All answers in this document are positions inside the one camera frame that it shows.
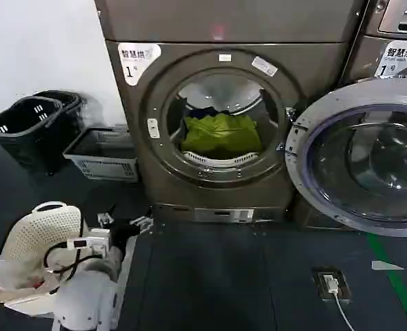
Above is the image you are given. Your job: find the green garment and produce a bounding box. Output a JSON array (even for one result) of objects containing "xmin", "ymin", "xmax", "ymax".
[{"xmin": 180, "ymin": 112, "xmax": 263, "ymax": 153}]

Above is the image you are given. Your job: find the white numbered washer label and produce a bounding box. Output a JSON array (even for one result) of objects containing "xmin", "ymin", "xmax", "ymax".
[{"xmin": 373, "ymin": 39, "xmax": 407, "ymax": 79}]

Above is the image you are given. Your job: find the white floor tape piece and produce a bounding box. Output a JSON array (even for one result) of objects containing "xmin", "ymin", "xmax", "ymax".
[{"xmin": 371, "ymin": 260, "xmax": 406, "ymax": 272}]

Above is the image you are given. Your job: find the green floor tape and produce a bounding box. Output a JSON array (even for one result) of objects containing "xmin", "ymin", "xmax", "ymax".
[{"xmin": 366, "ymin": 233, "xmax": 407, "ymax": 331}]

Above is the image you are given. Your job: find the grey stacked dryer unit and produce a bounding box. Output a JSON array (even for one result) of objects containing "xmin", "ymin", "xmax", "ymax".
[{"xmin": 93, "ymin": 0, "xmax": 368, "ymax": 45}]

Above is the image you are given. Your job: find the white numbered dryer label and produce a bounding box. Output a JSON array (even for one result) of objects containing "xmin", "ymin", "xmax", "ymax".
[{"xmin": 117, "ymin": 42, "xmax": 163, "ymax": 87}]

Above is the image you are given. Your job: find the grey stacked washer unit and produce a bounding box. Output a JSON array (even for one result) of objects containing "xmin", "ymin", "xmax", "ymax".
[{"xmin": 361, "ymin": 0, "xmax": 407, "ymax": 39}]

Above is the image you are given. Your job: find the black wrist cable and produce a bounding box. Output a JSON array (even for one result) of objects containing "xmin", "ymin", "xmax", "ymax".
[{"xmin": 43, "ymin": 240, "xmax": 99, "ymax": 294}]

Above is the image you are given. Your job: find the round glass dryer door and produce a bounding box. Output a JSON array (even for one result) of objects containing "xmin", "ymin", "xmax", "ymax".
[{"xmin": 284, "ymin": 76, "xmax": 407, "ymax": 239}]

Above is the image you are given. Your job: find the floor power socket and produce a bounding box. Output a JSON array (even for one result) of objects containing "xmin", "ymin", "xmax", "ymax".
[{"xmin": 311, "ymin": 266, "xmax": 352, "ymax": 301}]

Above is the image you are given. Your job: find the dark blue garment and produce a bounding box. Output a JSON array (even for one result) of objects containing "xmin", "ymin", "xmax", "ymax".
[{"xmin": 184, "ymin": 106, "xmax": 227, "ymax": 121}]

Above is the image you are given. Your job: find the white lint filter grille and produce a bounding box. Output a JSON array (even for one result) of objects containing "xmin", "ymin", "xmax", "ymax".
[{"xmin": 181, "ymin": 150, "xmax": 260, "ymax": 167}]

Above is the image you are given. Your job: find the cream cloth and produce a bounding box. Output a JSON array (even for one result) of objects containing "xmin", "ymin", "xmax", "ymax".
[{"xmin": 0, "ymin": 253, "xmax": 61, "ymax": 306}]

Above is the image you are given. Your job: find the grey dryer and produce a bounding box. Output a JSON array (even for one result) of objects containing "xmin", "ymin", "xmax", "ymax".
[{"xmin": 105, "ymin": 38, "xmax": 350, "ymax": 230}]

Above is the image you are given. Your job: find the black plastic basket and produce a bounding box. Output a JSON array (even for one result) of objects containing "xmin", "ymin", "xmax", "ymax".
[
  {"xmin": 32, "ymin": 90, "xmax": 88, "ymax": 136},
  {"xmin": 0, "ymin": 96, "xmax": 64, "ymax": 177}
]

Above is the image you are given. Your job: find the white perforated laundry basket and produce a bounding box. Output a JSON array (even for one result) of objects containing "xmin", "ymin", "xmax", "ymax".
[{"xmin": 0, "ymin": 201, "xmax": 139, "ymax": 313}]

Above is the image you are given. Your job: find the grey washing machine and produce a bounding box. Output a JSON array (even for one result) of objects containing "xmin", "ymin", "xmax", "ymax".
[{"xmin": 339, "ymin": 33, "xmax": 407, "ymax": 232}]

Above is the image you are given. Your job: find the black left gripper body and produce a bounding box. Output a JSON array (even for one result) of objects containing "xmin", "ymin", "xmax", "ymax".
[{"xmin": 109, "ymin": 220, "xmax": 140, "ymax": 250}]

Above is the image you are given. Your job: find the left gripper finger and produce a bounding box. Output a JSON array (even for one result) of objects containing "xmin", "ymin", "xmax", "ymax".
[
  {"xmin": 97, "ymin": 205, "xmax": 117, "ymax": 229},
  {"xmin": 130, "ymin": 215, "xmax": 155, "ymax": 232}
]

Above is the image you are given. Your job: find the white power cable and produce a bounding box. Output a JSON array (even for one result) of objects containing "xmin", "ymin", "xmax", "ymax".
[{"xmin": 331, "ymin": 291, "xmax": 355, "ymax": 331}]

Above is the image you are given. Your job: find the white power plug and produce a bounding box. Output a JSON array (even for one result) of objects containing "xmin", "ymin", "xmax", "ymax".
[{"xmin": 321, "ymin": 272, "xmax": 339, "ymax": 294}]

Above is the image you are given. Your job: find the grey plastic crate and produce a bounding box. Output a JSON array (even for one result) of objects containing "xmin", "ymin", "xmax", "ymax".
[{"xmin": 62, "ymin": 126, "xmax": 139, "ymax": 181}]

